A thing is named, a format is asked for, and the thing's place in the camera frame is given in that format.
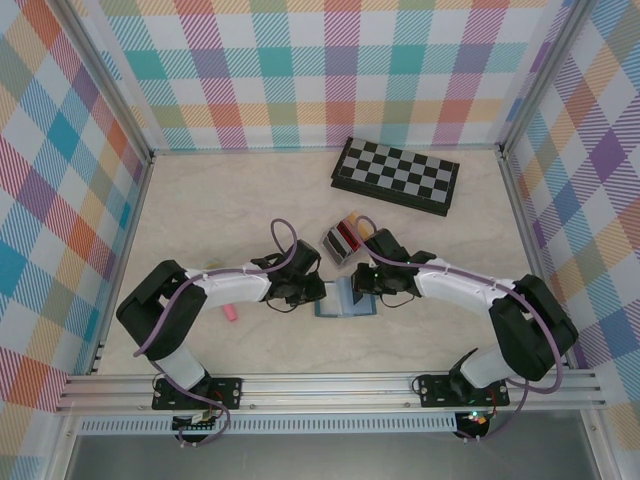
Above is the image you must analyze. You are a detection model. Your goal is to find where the grey credit card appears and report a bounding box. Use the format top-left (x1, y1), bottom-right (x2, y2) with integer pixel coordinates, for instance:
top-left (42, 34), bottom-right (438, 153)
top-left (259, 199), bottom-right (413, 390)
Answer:
top-left (322, 229), bottom-right (349, 264)

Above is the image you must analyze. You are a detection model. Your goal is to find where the aluminium frame post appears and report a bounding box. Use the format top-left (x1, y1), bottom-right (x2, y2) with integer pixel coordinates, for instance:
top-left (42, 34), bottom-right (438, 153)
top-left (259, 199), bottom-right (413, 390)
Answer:
top-left (57, 0), bottom-right (154, 166)
top-left (497, 0), bottom-right (596, 159)

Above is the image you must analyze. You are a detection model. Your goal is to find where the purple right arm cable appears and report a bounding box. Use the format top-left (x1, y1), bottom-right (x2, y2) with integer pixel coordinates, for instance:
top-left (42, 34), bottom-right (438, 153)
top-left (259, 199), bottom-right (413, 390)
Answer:
top-left (355, 215), bottom-right (564, 444)

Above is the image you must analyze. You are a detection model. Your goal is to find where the teal card holder booklet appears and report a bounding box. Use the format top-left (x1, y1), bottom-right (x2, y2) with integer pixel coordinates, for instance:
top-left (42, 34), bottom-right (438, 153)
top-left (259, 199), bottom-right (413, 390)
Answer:
top-left (313, 279), bottom-right (379, 319)

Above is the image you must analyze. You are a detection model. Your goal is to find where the tan credit card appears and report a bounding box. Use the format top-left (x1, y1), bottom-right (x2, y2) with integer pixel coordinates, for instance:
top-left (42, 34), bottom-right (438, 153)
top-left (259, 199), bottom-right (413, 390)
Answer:
top-left (347, 212), bottom-right (374, 239)

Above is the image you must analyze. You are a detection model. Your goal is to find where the wide aluminium frame rail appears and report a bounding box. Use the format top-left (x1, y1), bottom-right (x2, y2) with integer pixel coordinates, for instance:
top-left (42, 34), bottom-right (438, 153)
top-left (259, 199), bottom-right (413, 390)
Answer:
top-left (54, 372), bottom-right (607, 414)

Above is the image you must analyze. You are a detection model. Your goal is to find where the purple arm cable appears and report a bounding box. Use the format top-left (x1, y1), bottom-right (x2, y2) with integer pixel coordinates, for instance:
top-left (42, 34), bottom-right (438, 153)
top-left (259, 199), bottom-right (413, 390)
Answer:
top-left (355, 215), bottom-right (564, 444)
top-left (133, 218), bottom-right (301, 448)

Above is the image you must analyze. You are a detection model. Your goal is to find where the small left circuit board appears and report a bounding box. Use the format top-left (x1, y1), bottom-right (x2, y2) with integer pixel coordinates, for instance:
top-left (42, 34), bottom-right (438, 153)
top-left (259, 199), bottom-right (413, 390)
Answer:
top-left (172, 412), bottom-right (221, 432)

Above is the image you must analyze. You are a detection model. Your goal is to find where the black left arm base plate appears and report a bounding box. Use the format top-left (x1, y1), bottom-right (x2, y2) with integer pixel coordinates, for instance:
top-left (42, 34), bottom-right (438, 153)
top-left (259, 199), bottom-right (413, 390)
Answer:
top-left (152, 377), bottom-right (245, 412)

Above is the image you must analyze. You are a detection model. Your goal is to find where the red credit card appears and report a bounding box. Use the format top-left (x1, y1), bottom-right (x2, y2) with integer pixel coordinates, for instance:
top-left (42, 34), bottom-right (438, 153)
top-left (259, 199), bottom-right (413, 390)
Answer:
top-left (335, 219), bottom-right (362, 254)

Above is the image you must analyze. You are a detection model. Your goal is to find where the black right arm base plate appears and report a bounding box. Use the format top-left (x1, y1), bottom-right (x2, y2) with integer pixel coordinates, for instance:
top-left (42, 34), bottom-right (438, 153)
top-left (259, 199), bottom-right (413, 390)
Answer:
top-left (417, 373), bottom-right (511, 409)

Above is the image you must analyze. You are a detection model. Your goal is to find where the small right circuit board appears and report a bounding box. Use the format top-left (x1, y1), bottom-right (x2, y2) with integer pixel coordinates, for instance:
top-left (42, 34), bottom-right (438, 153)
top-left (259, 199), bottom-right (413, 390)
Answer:
top-left (458, 408), bottom-right (492, 427)

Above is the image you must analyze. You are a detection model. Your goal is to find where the small circuit board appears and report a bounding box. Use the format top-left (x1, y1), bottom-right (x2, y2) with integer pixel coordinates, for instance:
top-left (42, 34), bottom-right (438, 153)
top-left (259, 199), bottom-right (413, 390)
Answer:
top-left (172, 412), bottom-right (221, 432)
top-left (458, 408), bottom-right (492, 427)

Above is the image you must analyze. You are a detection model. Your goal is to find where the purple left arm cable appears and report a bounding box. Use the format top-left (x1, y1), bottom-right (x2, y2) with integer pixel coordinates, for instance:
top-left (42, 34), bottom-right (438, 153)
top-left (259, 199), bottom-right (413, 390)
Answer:
top-left (133, 218), bottom-right (301, 448)

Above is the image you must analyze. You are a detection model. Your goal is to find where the white slotted cable duct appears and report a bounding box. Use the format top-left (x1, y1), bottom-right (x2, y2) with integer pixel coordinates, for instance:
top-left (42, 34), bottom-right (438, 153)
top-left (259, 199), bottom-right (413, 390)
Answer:
top-left (77, 417), bottom-right (459, 436)

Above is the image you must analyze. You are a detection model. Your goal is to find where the black credit card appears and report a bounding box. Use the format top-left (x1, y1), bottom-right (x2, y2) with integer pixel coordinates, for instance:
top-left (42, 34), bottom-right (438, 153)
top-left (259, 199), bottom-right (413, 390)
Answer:
top-left (328, 225), bottom-right (355, 260)

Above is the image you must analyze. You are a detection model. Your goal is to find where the folded black grey chessboard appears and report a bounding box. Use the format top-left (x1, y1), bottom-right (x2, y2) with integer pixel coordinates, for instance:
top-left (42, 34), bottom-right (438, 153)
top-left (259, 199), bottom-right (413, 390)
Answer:
top-left (329, 137), bottom-right (461, 219)

